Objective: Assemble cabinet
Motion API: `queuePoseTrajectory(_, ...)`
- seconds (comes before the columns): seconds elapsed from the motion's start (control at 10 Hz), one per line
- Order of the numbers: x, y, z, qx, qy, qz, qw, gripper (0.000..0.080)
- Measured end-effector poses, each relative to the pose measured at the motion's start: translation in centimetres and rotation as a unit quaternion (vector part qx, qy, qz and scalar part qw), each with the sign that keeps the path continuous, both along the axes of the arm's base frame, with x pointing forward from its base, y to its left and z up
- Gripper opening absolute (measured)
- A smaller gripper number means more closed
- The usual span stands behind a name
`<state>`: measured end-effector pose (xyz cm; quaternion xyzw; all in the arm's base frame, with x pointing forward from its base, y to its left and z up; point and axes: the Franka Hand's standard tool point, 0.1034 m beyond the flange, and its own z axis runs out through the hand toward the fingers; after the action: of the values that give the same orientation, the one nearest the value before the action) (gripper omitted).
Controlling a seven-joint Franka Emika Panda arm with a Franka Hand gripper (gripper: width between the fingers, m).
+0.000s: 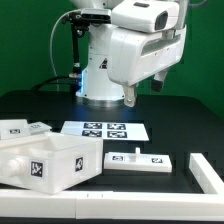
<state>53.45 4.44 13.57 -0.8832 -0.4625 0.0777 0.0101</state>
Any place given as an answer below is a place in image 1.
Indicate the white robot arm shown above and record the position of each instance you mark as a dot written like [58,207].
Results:
[96,88]

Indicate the white cabinet body box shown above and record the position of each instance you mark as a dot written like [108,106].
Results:
[50,162]

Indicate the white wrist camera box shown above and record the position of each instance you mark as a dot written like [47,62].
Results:
[147,16]

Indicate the black camera on stand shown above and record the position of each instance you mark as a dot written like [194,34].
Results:
[80,20]

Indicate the white cabinet top block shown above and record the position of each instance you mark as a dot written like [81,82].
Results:
[14,128]

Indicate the white L-shaped fence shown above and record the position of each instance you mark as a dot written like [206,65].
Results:
[207,206]

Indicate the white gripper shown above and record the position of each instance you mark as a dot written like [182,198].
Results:
[134,56]

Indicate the white marker sheet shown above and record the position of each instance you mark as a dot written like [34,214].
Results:
[106,130]

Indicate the small white panel piece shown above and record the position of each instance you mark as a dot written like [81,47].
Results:
[38,128]

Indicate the white door panel with knob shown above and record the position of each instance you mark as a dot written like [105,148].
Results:
[137,162]

